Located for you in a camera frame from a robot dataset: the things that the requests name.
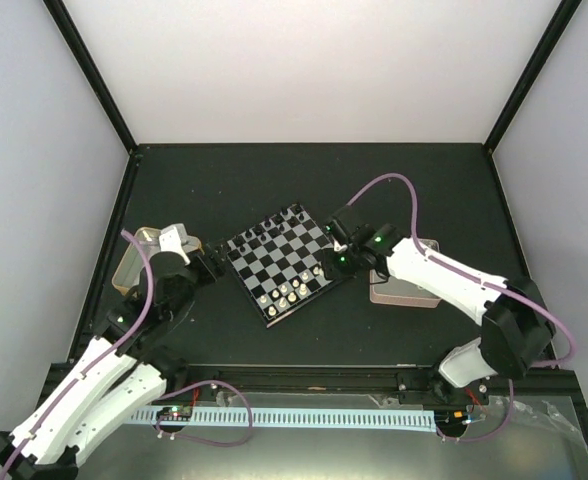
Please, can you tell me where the gold metal tin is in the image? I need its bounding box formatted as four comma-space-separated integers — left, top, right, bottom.
112, 227, 203, 295

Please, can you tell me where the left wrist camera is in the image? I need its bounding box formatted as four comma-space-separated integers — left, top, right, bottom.
158, 224, 199, 265

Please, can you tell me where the left black frame post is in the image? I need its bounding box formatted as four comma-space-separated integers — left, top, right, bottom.
43, 0, 138, 154

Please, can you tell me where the black and white chessboard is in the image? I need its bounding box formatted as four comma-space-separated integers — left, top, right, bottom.
223, 202, 340, 328

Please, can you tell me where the right black frame post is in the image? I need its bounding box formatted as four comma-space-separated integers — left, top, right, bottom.
483, 0, 582, 154

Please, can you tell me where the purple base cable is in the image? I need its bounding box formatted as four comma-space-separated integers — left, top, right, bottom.
153, 379, 253, 445
433, 377, 515, 445

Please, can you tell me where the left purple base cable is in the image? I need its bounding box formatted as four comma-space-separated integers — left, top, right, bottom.
153, 379, 253, 445

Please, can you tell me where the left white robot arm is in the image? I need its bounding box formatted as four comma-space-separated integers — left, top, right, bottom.
0, 245, 224, 479

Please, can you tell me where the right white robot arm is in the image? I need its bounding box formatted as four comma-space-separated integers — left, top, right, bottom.
322, 206, 555, 403

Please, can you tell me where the black frame post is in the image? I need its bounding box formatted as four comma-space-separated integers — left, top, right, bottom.
483, 0, 582, 154
43, 0, 138, 154

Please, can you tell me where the white slotted cable duct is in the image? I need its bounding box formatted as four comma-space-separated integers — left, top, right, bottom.
125, 406, 436, 433

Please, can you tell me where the pink tin with pieces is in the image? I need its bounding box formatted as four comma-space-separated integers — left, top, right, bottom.
368, 238, 441, 307

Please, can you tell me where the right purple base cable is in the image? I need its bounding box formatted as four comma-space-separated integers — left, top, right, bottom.
433, 377, 515, 445

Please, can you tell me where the black mounting rail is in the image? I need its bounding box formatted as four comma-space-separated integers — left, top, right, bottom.
184, 365, 489, 407

